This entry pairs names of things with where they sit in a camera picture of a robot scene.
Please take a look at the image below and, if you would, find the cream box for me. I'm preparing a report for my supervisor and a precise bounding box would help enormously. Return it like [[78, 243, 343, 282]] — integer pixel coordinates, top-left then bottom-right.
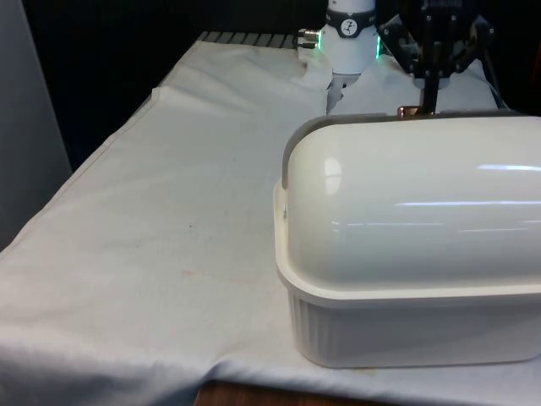
[[272, 181, 541, 370]]

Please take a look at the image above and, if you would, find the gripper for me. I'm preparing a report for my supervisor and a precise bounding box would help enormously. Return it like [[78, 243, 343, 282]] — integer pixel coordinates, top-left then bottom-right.
[[377, 0, 496, 115]]

